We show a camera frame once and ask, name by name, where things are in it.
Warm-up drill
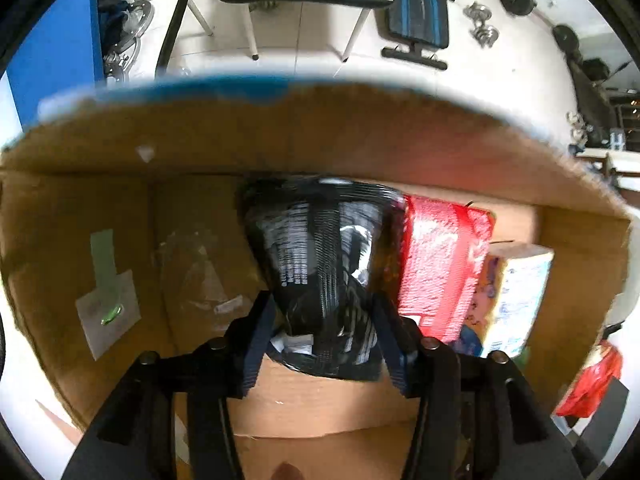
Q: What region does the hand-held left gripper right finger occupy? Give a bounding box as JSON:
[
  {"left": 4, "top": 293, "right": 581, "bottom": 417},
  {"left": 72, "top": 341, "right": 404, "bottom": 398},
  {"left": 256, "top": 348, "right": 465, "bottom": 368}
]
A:
[{"left": 369, "top": 294, "right": 588, "bottom": 480}]

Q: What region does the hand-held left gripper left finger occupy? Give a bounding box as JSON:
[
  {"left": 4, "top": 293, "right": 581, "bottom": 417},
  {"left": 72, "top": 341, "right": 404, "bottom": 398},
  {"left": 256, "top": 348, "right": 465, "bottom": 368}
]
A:
[{"left": 62, "top": 290, "right": 277, "bottom": 480}]

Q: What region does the black plastic-wrapped packet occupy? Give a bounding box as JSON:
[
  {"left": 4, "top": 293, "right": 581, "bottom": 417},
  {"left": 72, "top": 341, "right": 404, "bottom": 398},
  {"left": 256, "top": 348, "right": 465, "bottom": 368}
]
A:
[{"left": 239, "top": 175, "right": 410, "bottom": 382}]

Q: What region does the cardboard box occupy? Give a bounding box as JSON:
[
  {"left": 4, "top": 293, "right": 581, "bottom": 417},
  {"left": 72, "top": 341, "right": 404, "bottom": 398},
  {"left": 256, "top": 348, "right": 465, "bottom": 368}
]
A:
[{"left": 0, "top": 76, "right": 635, "bottom": 480}]

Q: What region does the clear plastic bag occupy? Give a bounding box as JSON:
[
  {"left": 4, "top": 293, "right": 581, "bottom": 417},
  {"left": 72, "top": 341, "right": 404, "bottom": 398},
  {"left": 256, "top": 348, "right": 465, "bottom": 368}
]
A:
[{"left": 157, "top": 227, "right": 251, "bottom": 317}]

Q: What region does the red plastic-wrapped packet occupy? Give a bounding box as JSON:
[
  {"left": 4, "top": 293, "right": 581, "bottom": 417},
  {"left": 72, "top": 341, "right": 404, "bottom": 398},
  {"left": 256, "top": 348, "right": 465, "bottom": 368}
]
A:
[{"left": 397, "top": 195, "right": 496, "bottom": 343}]

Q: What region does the white and blue tissue pack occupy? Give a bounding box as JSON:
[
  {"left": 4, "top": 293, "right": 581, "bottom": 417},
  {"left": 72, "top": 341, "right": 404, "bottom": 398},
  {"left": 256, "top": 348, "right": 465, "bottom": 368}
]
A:
[{"left": 452, "top": 241, "right": 556, "bottom": 360}]

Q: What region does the white paper label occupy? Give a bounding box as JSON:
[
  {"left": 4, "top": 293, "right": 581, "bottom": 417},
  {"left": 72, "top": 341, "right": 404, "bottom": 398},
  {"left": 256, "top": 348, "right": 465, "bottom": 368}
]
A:
[{"left": 75, "top": 229, "right": 142, "bottom": 361}]

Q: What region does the red plastic bag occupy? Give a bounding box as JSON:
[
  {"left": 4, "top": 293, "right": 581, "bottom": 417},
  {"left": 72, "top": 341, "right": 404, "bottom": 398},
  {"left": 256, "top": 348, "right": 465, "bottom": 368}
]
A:
[{"left": 555, "top": 342, "right": 625, "bottom": 418}]

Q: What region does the chrome dumbbell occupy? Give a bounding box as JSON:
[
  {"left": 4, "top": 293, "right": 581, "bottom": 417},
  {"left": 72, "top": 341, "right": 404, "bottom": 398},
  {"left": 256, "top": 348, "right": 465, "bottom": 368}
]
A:
[{"left": 462, "top": 2, "right": 501, "bottom": 50}]

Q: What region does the black and blue weight bench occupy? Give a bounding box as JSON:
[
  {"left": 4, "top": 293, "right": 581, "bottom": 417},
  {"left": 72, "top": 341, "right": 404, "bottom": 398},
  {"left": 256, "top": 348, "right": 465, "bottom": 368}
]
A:
[{"left": 377, "top": 0, "right": 451, "bottom": 71}]

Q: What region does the blue board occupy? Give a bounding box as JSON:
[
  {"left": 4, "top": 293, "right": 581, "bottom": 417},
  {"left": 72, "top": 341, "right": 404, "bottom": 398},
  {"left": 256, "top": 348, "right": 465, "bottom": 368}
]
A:
[{"left": 7, "top": 0, "right": 108, "bottom": 128}]

